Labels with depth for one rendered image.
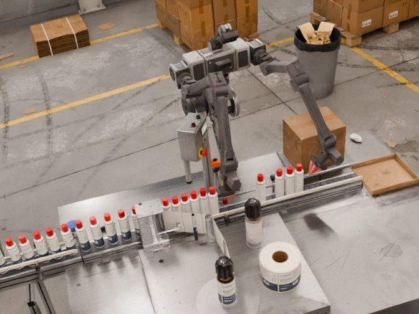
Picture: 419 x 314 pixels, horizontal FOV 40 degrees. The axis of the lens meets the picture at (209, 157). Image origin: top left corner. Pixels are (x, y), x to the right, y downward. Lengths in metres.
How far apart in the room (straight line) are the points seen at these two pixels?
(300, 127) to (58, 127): 3.03
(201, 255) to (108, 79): 3.75
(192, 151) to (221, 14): 3.66
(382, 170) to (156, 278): 1.53
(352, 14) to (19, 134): 3.72
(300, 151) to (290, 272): 0.91
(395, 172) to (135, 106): 3.10
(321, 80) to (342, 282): 3.03
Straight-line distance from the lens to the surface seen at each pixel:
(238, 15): 6.56
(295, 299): 2.85
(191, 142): 2.90
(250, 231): 2.97
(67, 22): 7.56
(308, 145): 3.42
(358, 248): 3.16
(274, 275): 2.78
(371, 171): 3.62
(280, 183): 3.23
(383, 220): 3.32
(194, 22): 6.33
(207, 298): 2.85
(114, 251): 3.20
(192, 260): 3.04
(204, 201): 3.13
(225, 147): 2.93
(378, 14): 6.77
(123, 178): 5.02
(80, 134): 5.68
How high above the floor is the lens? 3.13
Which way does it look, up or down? 38 degrees down
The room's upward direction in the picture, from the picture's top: 6 degrees counter-clockwise
